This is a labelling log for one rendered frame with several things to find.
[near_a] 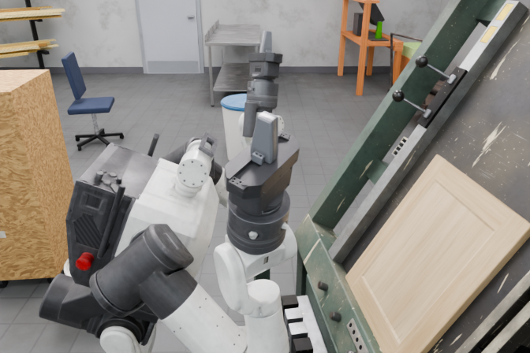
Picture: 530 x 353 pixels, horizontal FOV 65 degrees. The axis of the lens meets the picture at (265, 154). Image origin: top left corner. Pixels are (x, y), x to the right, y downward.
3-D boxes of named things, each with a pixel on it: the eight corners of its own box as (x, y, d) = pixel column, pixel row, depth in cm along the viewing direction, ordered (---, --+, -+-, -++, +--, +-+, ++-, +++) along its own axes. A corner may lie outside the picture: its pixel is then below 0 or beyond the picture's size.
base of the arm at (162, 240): (127, 336, 71) (80, 290, 69) (139, 302, 84) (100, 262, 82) (193, 277, 71) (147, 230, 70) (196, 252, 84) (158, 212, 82)
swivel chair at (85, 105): (131, 135, 491) (119, 52, 451) (109, 153, 442) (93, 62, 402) (87, 132, 498) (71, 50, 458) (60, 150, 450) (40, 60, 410)
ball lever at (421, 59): (450, 87, 125) (412, 64, 127) (458, 76, 124) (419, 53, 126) (453, 87, 121) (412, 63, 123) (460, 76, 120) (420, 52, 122)
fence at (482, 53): (337, 254, 146) (327, 250, 145) (516, 7, 119) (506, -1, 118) (341, 263, 141) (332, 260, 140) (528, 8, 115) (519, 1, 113)
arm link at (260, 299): (228, 260, 58) (241, 332, 63) (280, 235, 63) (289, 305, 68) (208, 240, 64) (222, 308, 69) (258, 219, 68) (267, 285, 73)
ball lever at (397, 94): (427, 120, 128) (389, 98, 130) (434, 109, 127) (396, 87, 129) (427, 121, 125) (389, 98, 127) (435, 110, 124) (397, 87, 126)
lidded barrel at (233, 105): (272, 147, 455) (272, 94, 430) (270, 168, 410) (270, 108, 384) (227, 146, 458) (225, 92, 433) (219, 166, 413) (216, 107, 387)
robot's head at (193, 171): (169, 189, 87) (182, 154, 84) (179, 168, 96) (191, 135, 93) (199, 199, 88) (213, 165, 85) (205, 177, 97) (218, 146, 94)
